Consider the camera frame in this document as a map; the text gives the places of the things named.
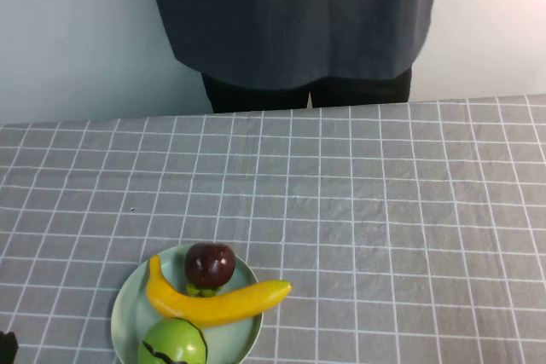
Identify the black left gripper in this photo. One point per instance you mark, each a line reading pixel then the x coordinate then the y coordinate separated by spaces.
pixel 7 349

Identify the yellow banana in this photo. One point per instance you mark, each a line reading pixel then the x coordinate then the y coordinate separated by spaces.
pixel 213 306

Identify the light green round plate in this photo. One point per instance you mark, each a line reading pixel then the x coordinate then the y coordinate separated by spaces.
pixel 128 313

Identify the green fruit with black stripe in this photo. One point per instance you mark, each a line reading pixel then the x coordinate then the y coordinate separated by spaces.
pixel 170 342

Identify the dark red mangosteen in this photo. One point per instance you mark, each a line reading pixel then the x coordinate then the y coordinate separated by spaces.
pixel 210 265

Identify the black trousers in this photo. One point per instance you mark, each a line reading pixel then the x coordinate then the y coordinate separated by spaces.
pixel 256 97

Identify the dark grey shirt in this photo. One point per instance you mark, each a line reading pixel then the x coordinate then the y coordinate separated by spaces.
pixel 290 19

